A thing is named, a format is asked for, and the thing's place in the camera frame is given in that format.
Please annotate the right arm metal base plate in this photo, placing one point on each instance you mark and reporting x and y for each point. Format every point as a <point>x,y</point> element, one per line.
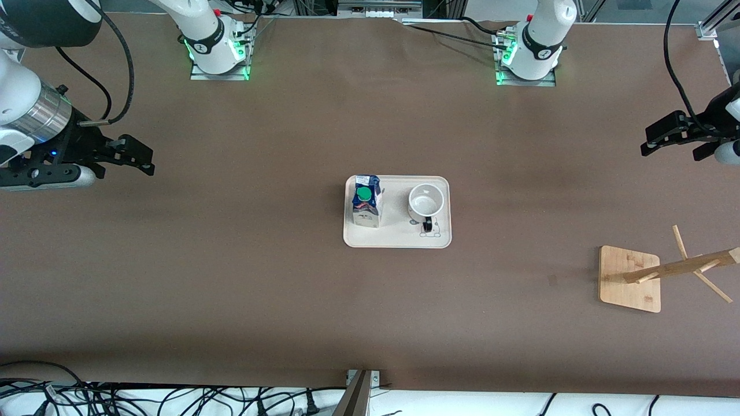
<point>199,75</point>

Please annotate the wooden cup rack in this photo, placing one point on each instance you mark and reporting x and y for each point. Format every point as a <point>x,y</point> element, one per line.
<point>627,277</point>

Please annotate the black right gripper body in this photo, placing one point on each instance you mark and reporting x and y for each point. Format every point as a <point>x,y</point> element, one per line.
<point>77,145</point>

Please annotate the blue white milk carton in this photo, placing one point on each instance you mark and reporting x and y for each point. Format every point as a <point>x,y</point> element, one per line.
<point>367,216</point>

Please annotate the aluminium corner profile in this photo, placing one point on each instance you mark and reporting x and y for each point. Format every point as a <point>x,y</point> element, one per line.
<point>714,24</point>

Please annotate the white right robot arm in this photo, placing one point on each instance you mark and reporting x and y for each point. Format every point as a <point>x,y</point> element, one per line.
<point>202,34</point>

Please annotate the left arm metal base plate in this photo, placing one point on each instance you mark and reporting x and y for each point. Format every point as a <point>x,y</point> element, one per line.
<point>546,82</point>

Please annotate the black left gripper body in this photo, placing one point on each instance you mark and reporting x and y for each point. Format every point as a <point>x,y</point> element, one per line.
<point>715,119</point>

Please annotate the aluminium profile bracket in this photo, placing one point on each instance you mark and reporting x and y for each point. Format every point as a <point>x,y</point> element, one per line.
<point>357,398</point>

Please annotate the cream rabbit print tray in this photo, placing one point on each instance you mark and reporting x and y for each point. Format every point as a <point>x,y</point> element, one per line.
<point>396,234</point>

